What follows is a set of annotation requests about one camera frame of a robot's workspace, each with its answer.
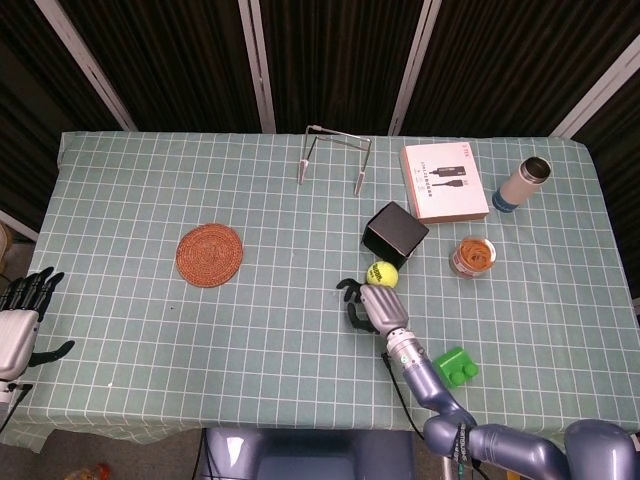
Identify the white bottle with blue band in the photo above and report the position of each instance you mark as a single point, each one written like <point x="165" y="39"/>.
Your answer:
<point x="517" y="187"/>

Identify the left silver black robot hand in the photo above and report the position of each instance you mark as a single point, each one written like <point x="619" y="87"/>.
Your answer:
<point x="17" y="340"/>

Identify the white screen frame post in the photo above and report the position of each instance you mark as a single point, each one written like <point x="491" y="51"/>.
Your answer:
<point x="17" y="226"/>
<point x="600" y="94"/>
<point x="259" y="65"/>
<point x="87" y="65"/>
<point x="414" y="65"/>

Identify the round woven rattan coaster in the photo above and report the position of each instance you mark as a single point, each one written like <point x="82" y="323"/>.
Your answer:
<point x="210" y="255"/>

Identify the right blue robot arm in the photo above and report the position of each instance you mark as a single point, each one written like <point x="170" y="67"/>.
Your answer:
<point x="430" y="385"/>

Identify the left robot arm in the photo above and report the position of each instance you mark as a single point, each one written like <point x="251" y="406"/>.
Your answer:
<point x="4" y="394"/>

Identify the blue robot torso base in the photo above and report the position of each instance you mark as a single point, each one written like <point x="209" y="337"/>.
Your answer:
<point x="310" y="457"/>

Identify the green checked tablecloth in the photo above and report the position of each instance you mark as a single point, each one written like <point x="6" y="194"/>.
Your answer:
<point x="280" y="325"/>

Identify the green toy building block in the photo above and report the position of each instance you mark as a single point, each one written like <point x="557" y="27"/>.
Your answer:
<point x="455" y="367"/>

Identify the clear jar of rubber bands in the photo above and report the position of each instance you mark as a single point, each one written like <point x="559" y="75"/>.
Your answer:
<point x="472" y="257"/>

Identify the yellow tennis ball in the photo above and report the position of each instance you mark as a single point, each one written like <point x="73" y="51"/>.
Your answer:
<point x="381" y="274"/>

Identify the black cardboard box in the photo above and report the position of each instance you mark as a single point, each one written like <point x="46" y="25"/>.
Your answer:
<point x="397" y="232"/>

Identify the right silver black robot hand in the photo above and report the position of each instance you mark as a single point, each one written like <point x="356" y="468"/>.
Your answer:
<point x="385" y="310"/>

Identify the white flat product box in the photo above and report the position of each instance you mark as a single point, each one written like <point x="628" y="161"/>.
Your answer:
<point x="445" y="200"/>

